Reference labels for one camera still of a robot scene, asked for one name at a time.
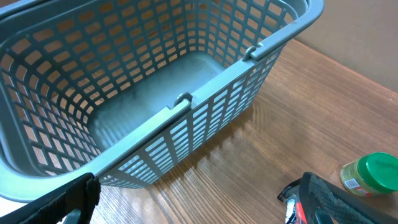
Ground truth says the green lid jar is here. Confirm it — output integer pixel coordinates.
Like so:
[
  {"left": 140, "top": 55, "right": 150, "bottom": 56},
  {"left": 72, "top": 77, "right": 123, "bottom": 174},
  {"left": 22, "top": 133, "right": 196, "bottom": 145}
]
[{"left": 340, "top": 152, "right": 397, "bottom": 197}]

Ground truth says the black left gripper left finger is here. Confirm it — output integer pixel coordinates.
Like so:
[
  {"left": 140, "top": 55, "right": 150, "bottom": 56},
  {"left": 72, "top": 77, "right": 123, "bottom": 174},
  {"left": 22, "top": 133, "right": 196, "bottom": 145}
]
[{"left": 1, "top": 173, "right": 101, "bottom": 224}]

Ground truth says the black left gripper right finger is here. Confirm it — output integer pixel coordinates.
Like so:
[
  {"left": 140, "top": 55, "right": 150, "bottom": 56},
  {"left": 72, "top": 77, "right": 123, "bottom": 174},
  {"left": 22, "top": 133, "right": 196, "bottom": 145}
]
[{"left": 298, "top": 172, "right": 397, "bottom": 224}]

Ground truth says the black red snack packet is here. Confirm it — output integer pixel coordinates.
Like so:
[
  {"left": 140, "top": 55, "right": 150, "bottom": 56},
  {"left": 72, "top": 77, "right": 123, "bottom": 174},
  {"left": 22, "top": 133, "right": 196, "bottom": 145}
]
[{"left": 277, "top": 179, "right": 307, "bottom": 224}]

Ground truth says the grey plastic mesh basket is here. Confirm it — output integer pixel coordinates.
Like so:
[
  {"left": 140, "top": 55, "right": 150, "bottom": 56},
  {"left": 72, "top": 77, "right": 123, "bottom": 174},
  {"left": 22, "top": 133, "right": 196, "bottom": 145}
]
[{"left": 1, "top": 0, "right": 324, "bottom": 202}]

